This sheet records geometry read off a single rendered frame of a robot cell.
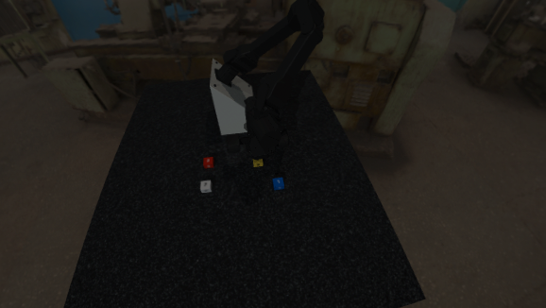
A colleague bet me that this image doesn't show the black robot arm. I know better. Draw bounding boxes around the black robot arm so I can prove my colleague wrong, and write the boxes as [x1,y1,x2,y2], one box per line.
[214,0,325,160]

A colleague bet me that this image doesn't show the blue block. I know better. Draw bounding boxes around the blue block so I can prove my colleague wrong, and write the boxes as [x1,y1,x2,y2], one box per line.
[272,178,284,191]

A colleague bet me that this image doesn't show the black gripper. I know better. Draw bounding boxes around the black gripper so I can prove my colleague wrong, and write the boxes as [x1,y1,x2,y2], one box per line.
[226,126,289,153]

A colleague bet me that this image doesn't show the red block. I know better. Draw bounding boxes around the red block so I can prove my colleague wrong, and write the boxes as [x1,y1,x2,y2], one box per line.
[203,157,214,169]

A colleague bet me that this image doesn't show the yellow block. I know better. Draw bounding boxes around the yellow block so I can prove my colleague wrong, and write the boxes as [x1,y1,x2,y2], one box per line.
[253,159,264,167]

